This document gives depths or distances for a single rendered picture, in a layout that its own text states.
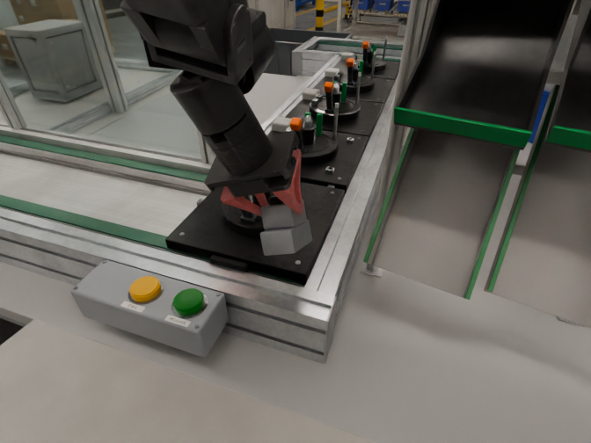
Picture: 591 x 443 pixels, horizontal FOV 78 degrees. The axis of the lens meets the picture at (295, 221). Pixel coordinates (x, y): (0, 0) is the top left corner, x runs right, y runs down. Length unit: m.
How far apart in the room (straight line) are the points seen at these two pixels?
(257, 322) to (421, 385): 0.25
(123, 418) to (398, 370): 0.38
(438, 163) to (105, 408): 0.56
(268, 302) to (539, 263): 0.35
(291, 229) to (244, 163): 0.10
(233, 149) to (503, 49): 0.34
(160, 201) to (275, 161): 0.46
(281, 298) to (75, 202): 0.53
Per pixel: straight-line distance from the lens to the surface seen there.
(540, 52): 0.53
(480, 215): 0.53
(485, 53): 0.52
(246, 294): 0.52
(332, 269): 0.55
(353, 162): 0.81
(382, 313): 0.64
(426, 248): 0.52
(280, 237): 0.44
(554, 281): 0.55
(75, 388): 0.63
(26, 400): 0.66
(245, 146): 0.38
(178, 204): 0.80
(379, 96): 1.22
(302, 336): 0.53
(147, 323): 0.55
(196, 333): 0.50
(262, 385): 0.56
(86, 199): 0.89
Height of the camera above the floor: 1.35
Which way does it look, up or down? 38 degrees down
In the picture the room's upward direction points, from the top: straight up
